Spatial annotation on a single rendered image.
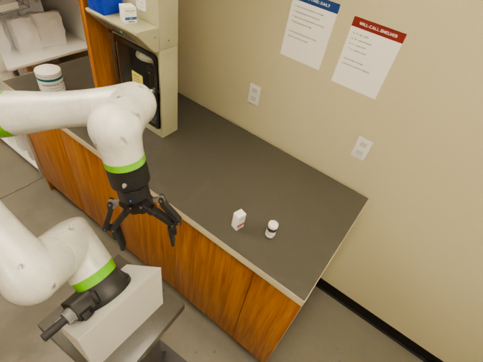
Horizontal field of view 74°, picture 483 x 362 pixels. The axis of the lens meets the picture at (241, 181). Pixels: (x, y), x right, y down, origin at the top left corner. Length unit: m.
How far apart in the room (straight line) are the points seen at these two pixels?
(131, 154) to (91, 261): 0.38
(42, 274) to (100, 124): 0.37
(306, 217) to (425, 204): 0.56
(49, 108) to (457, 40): 1.28
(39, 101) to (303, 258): 1.04
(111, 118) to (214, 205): 0.85
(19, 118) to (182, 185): 0.79
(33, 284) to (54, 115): 0.38
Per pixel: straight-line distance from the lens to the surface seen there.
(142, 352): 1.15
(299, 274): 1.32
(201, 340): 2.15
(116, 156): 0.72
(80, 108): 0.86
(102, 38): 1.82
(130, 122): 0.70
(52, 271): 0.87
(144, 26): 1.50
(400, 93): 1.50
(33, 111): 0.92
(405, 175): 1.65
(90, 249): 0.99
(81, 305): 1.01
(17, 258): 0.86
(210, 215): 1.40
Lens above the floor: 2.03
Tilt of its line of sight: 44 degrees down
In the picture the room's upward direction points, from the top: 12 degrees clockwise
